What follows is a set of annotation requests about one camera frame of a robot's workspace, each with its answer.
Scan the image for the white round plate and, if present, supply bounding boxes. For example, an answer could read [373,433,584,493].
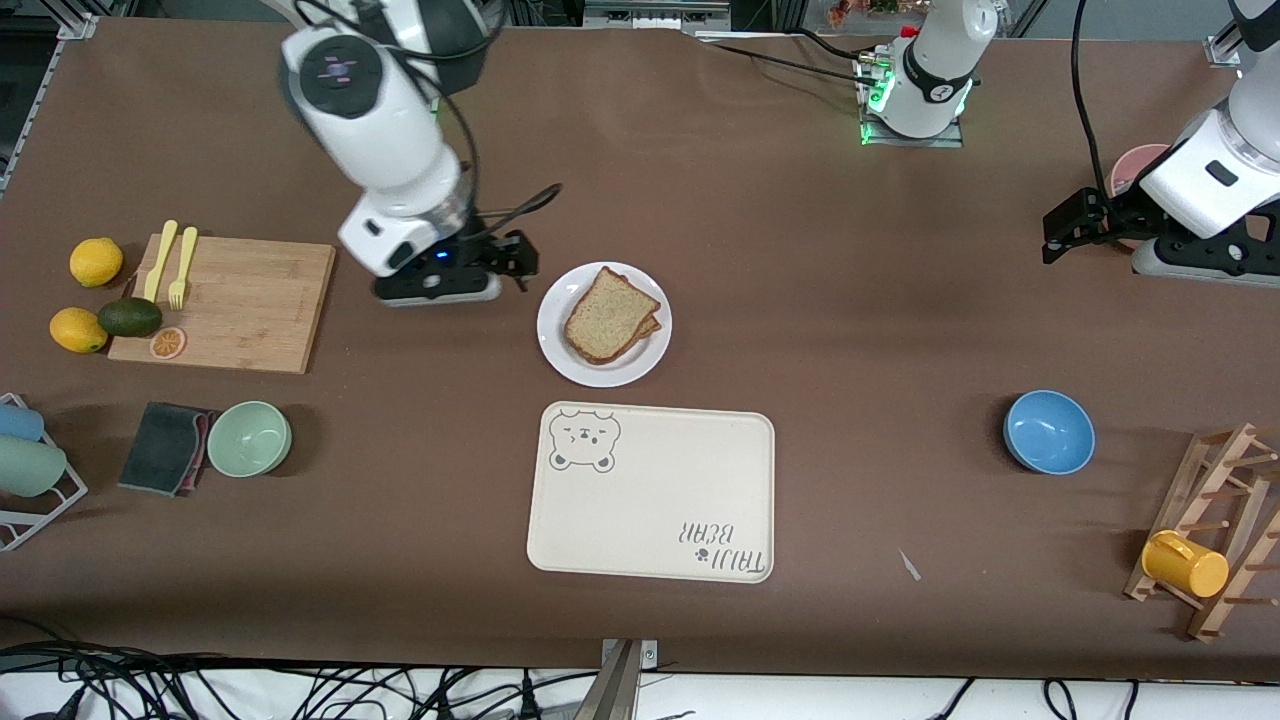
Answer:
[537,262,673,389]

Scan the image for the plain bread slice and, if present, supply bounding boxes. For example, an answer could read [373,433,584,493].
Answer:
[563,265,662,364]

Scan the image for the wooden cutting board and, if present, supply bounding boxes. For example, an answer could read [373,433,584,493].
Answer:
[107,233,337,375]

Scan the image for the cream bear print tray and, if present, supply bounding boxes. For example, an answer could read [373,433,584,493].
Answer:
[526,401,776,584]

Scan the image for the grey metal box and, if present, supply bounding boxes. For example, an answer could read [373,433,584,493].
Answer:
[583,0,733,31]

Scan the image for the pale green bowl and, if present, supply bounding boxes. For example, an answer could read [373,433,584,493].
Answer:
[206,400,293,478]

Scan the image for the yellow plastic fork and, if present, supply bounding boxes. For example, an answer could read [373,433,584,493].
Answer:
[168,226,199,310]

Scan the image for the yellow plastic knife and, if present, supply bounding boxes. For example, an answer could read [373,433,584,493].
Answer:
[143,220,179,304]

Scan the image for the green avocado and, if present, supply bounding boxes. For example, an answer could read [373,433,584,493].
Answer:
[97,297,163,339]

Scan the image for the dark grey folded cloth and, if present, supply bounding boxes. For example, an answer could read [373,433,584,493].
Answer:
[117,401,217,498]

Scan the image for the yellow lemon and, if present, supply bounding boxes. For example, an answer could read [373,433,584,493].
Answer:
[49,307,109,354]
[69,238,124,289]

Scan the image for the light blue cup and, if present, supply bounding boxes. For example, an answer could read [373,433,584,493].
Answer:
[0,401,46,443]

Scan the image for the pale green cup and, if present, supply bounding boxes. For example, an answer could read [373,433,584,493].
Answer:
[0,436,69,498]

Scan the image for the blue bowl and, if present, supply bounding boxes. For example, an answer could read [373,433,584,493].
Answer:
[1003,390,1096,475]

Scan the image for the pink bowl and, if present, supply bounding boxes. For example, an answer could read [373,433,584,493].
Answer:
[1107,144,1181,251]

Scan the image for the wooden mug rack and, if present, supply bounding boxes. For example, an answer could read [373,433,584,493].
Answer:
[1124,422,1280,643]

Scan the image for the yellow mug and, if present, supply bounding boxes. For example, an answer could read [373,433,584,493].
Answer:
[1141,530,1230,599]

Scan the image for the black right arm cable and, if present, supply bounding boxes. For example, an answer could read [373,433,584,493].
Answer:
[290,0,563,246]

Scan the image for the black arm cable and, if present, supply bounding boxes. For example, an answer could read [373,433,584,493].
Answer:
[1070,0,1127,199]
[290,0,563,246]

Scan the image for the black cable on table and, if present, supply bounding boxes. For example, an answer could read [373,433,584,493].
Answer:
[700,30,881,89]

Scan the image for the metal stand bracket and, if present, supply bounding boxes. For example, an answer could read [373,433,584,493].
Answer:
[575,638,660,720]

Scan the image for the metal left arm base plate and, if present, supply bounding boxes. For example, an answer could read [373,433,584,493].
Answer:
[856,48,967,150]

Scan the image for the aluminium frame profile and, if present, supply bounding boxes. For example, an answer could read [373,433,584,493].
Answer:
[0,12,103,196]
[1204,0,1263,69]

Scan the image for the white wire rack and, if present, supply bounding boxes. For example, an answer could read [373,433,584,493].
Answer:
[0,393,89,553]

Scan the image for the black cable tangle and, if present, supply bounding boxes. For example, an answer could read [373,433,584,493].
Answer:
[0,640,601,720]

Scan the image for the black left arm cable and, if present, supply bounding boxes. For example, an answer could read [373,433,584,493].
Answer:
[1070,0,1127,199]

